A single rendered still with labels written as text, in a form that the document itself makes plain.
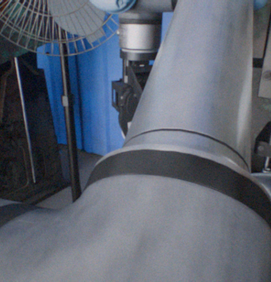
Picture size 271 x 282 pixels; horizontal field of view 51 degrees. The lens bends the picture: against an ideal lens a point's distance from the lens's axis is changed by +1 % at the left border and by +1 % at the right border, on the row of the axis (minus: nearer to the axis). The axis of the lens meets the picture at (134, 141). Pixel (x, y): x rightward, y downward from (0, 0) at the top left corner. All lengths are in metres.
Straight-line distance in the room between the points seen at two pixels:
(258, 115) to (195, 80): 0.73
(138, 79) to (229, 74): 0.32
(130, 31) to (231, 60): 0.32
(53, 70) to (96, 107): 0.56
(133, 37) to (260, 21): 0.21
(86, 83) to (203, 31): 2.29
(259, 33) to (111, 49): 1.81
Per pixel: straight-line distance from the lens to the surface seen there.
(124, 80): 0.56
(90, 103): 2.52
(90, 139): 2.62
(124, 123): 0.53
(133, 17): 0.50
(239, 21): 0.25
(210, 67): 0.18
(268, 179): 0.74
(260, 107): 0.88
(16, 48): 1.59
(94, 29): 1.09
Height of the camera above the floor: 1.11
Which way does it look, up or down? 22 degrees down
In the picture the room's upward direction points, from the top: straight up
